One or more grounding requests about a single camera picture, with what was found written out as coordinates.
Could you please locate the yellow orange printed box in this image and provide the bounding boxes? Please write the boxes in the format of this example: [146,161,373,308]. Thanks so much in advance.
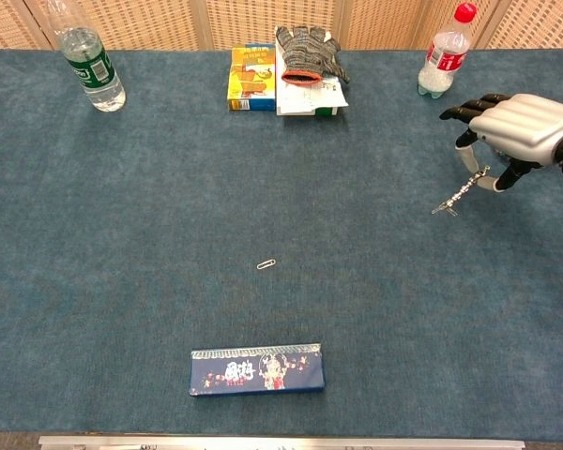
[226,43,278,113]

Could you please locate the magnetic bead rod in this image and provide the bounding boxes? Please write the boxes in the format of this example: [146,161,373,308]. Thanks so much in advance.
[431,165,494,218]

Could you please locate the green label water bottle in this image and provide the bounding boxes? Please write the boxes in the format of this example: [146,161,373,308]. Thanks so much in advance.
[44,0,128,113]

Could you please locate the grey knit work glove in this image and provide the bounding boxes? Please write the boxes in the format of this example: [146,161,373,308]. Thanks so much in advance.
[275,24,352,88]

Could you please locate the dark blue printed pencil box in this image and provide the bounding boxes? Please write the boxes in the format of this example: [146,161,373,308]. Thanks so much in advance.
[189,342,327,398]

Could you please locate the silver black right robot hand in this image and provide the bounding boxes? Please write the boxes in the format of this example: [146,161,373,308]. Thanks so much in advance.
[439,93,563,193]

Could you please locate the aluminium profile rail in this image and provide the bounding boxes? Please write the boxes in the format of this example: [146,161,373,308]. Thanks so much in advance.
[38,435,527,450]

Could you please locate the blue felt table cloth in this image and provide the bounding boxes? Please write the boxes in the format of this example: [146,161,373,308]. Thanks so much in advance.
[0,47,563,435]

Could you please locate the woven beige folding screen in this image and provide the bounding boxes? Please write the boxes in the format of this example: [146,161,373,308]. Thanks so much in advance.
[0,0,563,52]

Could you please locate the white box with green edge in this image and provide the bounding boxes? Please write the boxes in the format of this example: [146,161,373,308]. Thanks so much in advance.
[275,39,350,117]

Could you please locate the red label plastic bottle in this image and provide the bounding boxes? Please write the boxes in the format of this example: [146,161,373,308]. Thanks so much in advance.
[417,2,479,98]

